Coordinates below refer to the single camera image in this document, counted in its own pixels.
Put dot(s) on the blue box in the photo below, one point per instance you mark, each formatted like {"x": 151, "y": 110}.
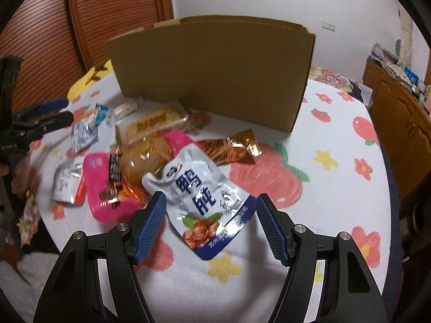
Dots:
{"x": 411, "y": 75}

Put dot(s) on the small blue candy wrapper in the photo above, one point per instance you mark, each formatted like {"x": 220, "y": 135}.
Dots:
{"x": 101, "y": 112}

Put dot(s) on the long biscuit packet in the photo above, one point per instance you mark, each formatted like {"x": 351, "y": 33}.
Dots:
{"x": 155, "y": 121}

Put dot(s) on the white wall switch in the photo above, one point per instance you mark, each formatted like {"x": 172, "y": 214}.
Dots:
{"x": 329, "y": 26}

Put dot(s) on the large silver snack pouch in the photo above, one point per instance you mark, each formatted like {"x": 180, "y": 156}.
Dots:
{"x": 198, "y": 188}

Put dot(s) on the wooden slatted wardrobe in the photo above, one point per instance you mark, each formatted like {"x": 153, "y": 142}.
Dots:
{"x": 111, "y": 6}

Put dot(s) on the beige patterned curtain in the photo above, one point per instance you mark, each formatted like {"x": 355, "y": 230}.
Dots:
{"x": 406, "y": 33}

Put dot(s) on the round bread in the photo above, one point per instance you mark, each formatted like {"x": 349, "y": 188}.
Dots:
{"x": 144, "y": 158}

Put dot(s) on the white floral blanket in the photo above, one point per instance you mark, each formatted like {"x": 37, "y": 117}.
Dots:
{"x": 336, "y": 148}

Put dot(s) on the person's left hand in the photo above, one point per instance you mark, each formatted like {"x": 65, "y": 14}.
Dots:
{"x": 22, "y": 178}

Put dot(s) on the wooden cabinet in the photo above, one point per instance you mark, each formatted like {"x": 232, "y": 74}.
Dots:
{"x": 397, "y": 121}

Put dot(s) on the white blue printed packet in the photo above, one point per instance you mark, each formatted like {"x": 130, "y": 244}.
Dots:
{"x": 84, "y": 133}

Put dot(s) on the gold brown bar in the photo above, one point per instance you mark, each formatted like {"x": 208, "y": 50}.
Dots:
{"x": 225, "y": 149}

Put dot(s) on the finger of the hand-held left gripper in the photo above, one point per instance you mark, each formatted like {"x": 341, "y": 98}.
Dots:
{"x": 50, "y": 122}
{"x": 54, "y": 103}

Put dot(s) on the small silver red packet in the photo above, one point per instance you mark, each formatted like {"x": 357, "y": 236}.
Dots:
{"x": 67, "y": 181}

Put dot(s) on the orange dark snack packet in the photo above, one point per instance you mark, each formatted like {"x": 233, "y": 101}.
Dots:
{"x": 116, "y": 175}

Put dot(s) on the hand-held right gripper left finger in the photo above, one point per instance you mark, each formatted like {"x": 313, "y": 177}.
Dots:
{"x": 151, "y": 228}

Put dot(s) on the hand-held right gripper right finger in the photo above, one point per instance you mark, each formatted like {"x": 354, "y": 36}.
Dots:
{"x": 269, "y": 228}

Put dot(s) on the pink snack packet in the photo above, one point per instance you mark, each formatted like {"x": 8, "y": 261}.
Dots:
{"x": 97, "y": 188}
{"x": 180, "y": 141}

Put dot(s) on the white nougat candy packet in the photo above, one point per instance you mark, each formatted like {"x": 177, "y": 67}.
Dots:
{"x": 124, "y": 109}

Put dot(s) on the white cloth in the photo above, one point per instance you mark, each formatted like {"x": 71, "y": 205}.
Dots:
{"x": 23, "y": 286}

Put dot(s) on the brown cardboard box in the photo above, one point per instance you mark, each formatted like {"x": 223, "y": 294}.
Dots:
{"x": 208, "y": 74}

